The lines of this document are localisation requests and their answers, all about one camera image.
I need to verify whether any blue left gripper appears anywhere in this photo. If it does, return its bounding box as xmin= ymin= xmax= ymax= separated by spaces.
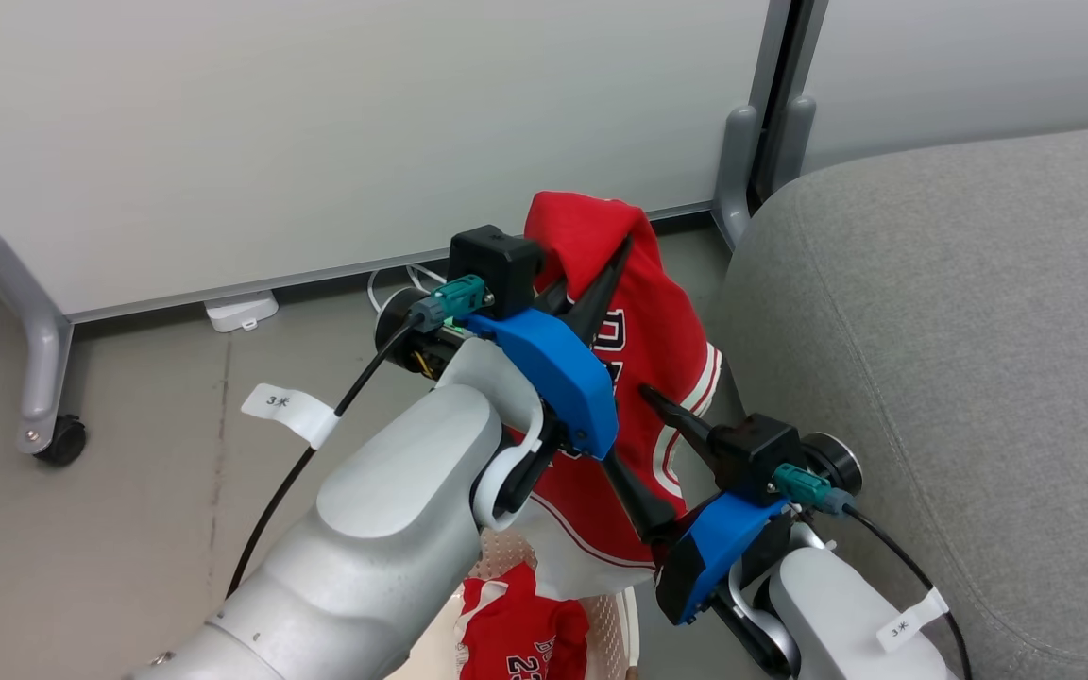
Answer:
xmin=374 ymin=235 xmax=635 ymax=462

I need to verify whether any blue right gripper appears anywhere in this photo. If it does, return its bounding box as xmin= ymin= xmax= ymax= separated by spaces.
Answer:
xmin=602 ymin=384 xmax=796 ymax=625

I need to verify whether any red basketball jersey white trim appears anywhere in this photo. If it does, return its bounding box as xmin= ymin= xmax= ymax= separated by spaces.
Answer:
xmin=523 ymin=190 xmax=724 ymax=600

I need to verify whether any small red numbered garment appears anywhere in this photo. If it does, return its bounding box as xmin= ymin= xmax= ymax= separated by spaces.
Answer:
xmin=454 ymin=561 xmax=592 ymax=680

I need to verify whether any cream perforated laundry basket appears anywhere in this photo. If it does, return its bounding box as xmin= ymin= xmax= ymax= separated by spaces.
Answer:
xmin=409 ymin=527 xmax=641 ymax=680

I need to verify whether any grey fabric sofa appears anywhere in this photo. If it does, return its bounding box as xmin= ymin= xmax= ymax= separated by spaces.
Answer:
xmin=712 ymin=122 xmax=1088 ymax=680

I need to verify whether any wide white partition panel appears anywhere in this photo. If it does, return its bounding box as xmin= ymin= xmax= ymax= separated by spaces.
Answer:
xmin=0 ymin=0 xmax=798 ymax=325

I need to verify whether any white power adapter box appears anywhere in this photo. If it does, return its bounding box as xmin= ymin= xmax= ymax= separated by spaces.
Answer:
xmin=203 ymin=290 xmax=280 ymax=334

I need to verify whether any narrow white partition panel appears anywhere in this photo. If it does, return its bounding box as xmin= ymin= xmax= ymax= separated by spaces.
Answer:
xmin=790 ymin=0 xmax=1088 ymax=179

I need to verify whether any black caster wheel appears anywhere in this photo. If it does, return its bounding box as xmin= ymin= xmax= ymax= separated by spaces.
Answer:
xmin=33 ymin=415 xmax=88 ymax=468

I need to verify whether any grey partition leg with caster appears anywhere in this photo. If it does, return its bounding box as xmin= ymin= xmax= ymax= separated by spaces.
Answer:
xmin=0 ymin=229 xmax=74 ymax=456

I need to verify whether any teal left camera connector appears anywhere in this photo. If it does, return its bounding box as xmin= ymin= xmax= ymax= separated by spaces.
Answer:
xmin=408 ymin=274 xmax=491 ymax=334

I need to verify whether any teal camera connector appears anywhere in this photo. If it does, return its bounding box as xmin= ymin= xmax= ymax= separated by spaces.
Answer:
xmin=408 ymin=274 xmax=491 ymax=334
xmin=773 ymin=462 xmax=858 ymax=518

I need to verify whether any teal right camera connector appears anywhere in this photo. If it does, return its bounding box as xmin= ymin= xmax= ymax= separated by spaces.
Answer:
xmin=773 ymin=462 xmax=858 ymax=518

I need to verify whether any white coiled floor cable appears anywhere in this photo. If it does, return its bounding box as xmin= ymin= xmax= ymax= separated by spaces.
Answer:
xmin=365 ymin=263 xmax=451 ymax=315

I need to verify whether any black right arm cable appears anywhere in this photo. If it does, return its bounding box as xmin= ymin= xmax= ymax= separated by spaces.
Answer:
xmin=844 ymin=505 xmax=973 ymax=680

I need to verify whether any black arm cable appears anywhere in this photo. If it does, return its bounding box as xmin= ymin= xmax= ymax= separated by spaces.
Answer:
xmin=225 ymin=314 xmax=422 ymax=599
xmin=844 ymin=505 xmax=973 ymax=680

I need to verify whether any white right cable label tag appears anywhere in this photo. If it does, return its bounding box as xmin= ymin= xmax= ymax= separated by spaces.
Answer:
xmin=875 ymin=586 xmax=950 ymax=654

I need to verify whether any white cable label tag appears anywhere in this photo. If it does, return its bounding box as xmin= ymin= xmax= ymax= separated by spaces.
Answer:
xmin=241 ymin=382 xmax=340 ymax=451
xmin=875 ymin=586 xmax=950 ymax=654

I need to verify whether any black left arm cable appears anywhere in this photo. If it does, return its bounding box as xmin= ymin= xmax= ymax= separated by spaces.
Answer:
xmin=225 ymin=314 xmax=422 ymax=599

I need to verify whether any white left cable label tag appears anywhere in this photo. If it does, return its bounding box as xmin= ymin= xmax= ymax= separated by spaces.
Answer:
xmin=241 ymin=382 xmax=340 ymax=451

